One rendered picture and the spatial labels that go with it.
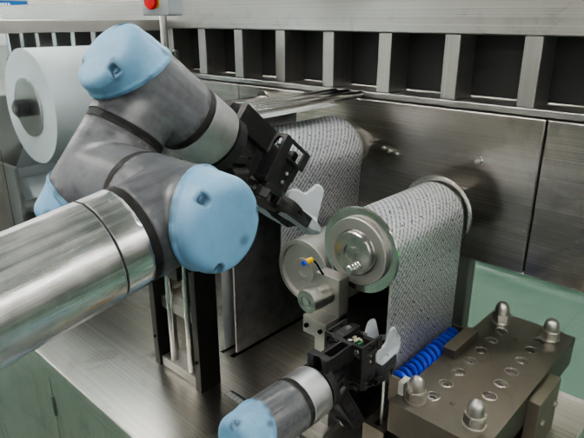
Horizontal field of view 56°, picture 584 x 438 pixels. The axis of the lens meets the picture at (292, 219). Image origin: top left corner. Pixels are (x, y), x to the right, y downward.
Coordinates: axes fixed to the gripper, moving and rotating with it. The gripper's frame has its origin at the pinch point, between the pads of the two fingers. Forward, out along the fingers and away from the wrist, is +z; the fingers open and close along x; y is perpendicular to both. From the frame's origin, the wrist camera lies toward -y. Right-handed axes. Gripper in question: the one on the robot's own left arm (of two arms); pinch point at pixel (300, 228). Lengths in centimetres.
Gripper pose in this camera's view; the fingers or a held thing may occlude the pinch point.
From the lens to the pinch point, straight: 74.1
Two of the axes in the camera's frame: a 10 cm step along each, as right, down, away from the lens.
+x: -7.3, -2.3, 6.4
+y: 4.3, -8.8, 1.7
